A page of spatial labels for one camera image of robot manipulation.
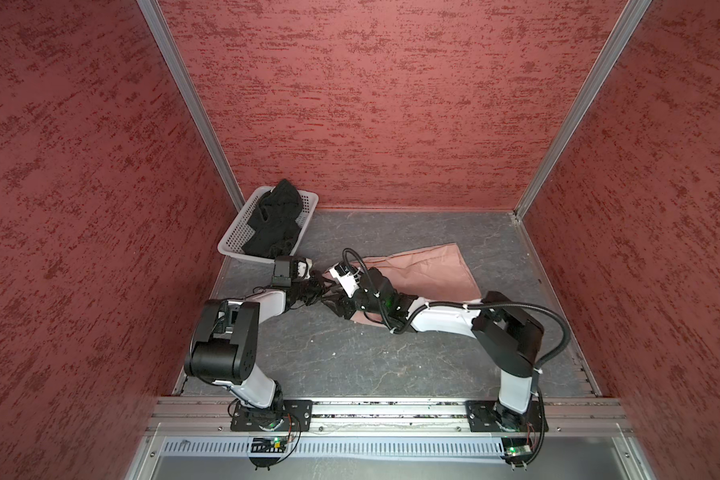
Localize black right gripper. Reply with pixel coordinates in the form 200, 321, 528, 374
321, 282, 388, 320

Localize black shorts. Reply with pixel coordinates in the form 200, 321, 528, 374
242, 179, 303, 259

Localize pink drawstring shorts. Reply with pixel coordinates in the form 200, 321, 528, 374
321, 243, 481, 337

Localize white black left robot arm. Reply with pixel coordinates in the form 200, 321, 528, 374
184, 280, 325, 432

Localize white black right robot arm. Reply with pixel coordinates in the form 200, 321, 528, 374
323, 290, 556, 432

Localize white perforated plastic basket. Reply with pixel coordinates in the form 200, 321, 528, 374
218, 186, 320, 264

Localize left green circuit board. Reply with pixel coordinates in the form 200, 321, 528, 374
250, 437, 288, 455

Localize green circuit board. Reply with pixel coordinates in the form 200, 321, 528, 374
250, 437, 288, 455
501, 437, 534, 464

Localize right green circuit board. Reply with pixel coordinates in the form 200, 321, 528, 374
501, 437, 534, 464

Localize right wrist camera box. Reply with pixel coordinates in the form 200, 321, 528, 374
328, 261, 383, 299

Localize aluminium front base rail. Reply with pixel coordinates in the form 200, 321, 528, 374
146, 396, 634, 437

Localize black corrugated right cable conduit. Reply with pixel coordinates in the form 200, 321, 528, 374
341, 247, 572, 466

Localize white slotted cable duct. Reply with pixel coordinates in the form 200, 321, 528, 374
161, 437, 503, 461

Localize aluminium left corner post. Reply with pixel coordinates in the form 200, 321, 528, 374
137, 0, 245, 211

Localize aluminium corner post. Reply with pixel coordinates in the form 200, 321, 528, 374
514, 0, 652, 223
137, 0, 245, 211

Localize aluminium right corner post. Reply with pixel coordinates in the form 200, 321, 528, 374
514, 0, 652, 223

